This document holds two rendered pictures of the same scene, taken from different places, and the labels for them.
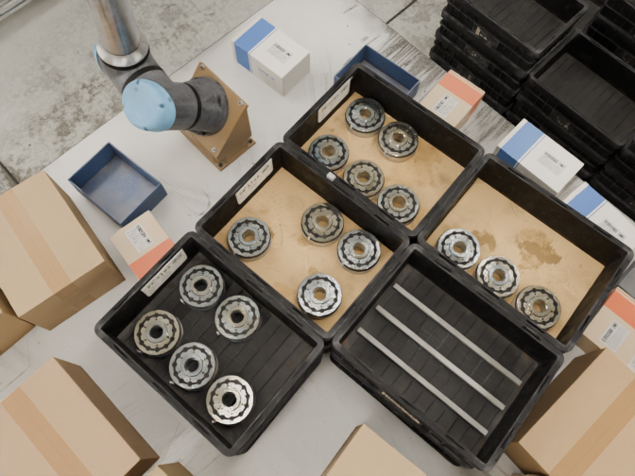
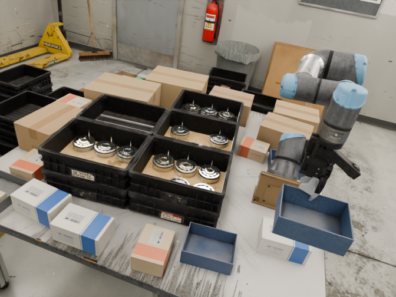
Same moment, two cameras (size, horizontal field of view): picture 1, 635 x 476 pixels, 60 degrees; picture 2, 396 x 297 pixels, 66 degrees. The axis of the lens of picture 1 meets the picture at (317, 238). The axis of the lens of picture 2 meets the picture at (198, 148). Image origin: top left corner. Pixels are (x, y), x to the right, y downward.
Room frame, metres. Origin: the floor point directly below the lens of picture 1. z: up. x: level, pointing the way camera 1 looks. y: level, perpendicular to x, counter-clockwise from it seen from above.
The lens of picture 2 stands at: (1.60, -0.66, 1.73)
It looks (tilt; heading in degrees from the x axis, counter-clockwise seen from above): 34 degrees down; 149
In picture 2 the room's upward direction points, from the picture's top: 9 degrees clockwise
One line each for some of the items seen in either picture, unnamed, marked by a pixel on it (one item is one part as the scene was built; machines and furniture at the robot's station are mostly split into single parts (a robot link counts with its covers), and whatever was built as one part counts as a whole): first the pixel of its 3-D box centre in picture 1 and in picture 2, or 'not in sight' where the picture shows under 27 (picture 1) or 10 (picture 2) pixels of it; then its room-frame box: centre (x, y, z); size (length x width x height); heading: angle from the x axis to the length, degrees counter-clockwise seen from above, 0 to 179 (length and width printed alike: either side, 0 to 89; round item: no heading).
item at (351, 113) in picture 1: (365, 114); (203, 191); (0.80, -0.11, 0.86); 0.10 x 0.10 x 0.01
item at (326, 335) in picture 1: (301, 235); (198, 131); (0.44, 0.03, 0.92); 0.40 x 0.30 x 0.02; 52
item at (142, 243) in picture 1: (149, 251); (253, 149); (0.45, 0.43, 0.74); 0.16 x 0.12 x 0.07; 41
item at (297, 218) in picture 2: not in sight; (311, 217); (1.23, -0.01, 1.10); 0.20 x 0.15 x 0.07; 46
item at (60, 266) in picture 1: (46, 250); (284, 136); (0.43, 0.67, 0.78); 0.30 x 0.22 x 0.16; 40
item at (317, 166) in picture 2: not in sight; (320, 156); (1.15, 0.03, 1.26); 0.09 x 0.08 x 0.12; 45
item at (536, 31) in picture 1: (498, 41); not in sight; (1.48, -0.67, 0.37); 0.40 x 0.30 x 0.45; 46
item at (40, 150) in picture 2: (523, 247); (98, 143); (0.43, -0.47, 0.92); 0.40 x 0.30 x 0.02; 52
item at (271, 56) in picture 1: (271, 56); (283, 240); (1.07, 0.16, 0.74); 0.20 x 0.12 x 0.09; 51
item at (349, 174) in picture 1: (363, 178); (185, 165); (0.62, -0.11, 0.86); 0.10 x 0.10 x 0.01
